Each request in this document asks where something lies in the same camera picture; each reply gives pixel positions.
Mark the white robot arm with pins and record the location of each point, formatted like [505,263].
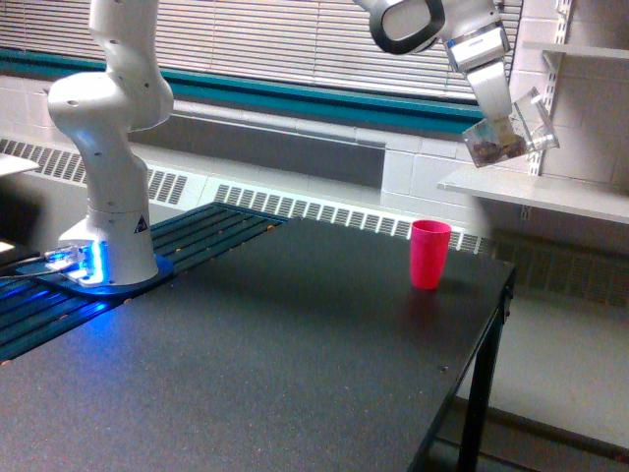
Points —
[98,111]

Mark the white wall shelf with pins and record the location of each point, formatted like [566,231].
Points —
[575,49]
[550,193]

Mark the white object at left edge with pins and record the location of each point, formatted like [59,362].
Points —
[10,165]

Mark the baseboard radiator heater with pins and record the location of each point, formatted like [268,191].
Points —
[39,205]

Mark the white lower wall shelf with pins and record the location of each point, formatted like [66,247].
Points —
[550,193]

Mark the teal slatted rail bed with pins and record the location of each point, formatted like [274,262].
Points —
[47,295]

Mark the white upper wall shelf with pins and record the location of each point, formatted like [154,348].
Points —
[575,49]

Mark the white shelf rail bracket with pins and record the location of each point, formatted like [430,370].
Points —
[563,9]

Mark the pink plastic cup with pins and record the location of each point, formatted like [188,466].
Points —
[428,252]

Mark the teal window sill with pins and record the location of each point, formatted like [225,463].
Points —
[373,110]

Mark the black table leg frame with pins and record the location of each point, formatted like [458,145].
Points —
[484,358]

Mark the white window blinds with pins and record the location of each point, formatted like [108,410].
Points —
[323,44]

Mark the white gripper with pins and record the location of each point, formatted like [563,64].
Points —
[479,57]

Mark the clear plastic cup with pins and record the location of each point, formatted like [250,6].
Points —
[527,129]

